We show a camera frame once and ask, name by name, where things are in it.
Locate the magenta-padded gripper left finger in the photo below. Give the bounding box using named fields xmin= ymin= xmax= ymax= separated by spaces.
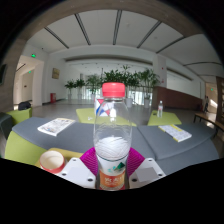
xmin=54 ymin=147 xmax=100 ymax=190

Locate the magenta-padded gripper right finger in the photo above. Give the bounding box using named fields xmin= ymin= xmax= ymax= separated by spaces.
xmin=126 ymin=147 xmax=167 ymax=190

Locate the clear red-capped water bottle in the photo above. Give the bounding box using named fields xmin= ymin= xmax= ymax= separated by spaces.
xmin=92 ymin=82 xmax=133 ymax=192

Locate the small clear water bottle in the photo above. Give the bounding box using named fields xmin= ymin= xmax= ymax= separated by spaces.
xmin=157 ymin=100 xmax=164 ymax=118

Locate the red floral paper cup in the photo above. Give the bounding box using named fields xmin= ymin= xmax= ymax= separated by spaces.
xmin=38 ymin=150 xmax=68 ymax=175

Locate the yellow and white booklet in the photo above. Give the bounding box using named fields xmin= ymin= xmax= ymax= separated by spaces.
xmin=157 ymin=124 xmax=193 ymax=143

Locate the white printed magazine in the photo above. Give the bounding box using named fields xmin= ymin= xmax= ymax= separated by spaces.
xmin=37 ymin=117 xmax=76 ymax=137

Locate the green upholstered seat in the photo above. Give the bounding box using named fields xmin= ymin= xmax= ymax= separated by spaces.
xmin=6 ymin=107 xmax=33 ymax=126

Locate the long wooden bench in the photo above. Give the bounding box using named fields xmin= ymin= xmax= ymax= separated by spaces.
xmin=193 ymin=112 xmax=224 ymax=133

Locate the black backpack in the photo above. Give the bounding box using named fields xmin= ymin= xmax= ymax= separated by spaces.
xmin=17 ymin=100 xmax=32 ymax=111

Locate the dark grey upholstered seat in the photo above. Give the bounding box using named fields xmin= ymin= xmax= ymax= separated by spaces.
xmin=0 ymin=112 xmax=14 ymax=139

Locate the person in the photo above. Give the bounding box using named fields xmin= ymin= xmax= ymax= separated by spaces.
xmin=203 ymin=95 xmax=210 ymax=113

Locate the group of potted plants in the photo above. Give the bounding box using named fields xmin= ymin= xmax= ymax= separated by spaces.
xmin=64 ymin=64 xmax=161 ymax=101

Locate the wooden bookshelf unit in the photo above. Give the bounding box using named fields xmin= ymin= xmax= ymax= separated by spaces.
xmin=215 ymin=76 xmax=224 ymax=126

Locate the framed wall picture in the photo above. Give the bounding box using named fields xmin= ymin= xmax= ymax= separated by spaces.
xmin=51 ymin=67 xmax=61 ymax=80

